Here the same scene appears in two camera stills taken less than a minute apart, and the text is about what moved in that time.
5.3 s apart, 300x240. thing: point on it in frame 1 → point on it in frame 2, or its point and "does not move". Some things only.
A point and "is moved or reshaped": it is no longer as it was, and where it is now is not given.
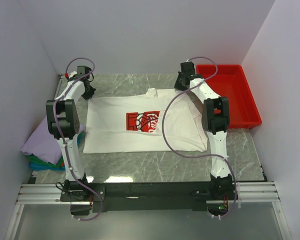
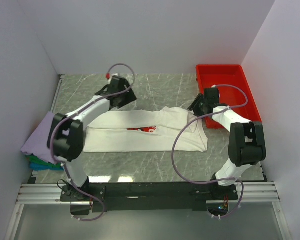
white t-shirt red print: x=152 y=121 is moved or reshaped
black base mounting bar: x=146 y=196 does not move
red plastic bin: x=231 y=81 does not move
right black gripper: x=176 y=85 → x=194 y=106
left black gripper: x=89 y=95 → x=130 y=97
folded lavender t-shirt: x=41 y=143 does not move
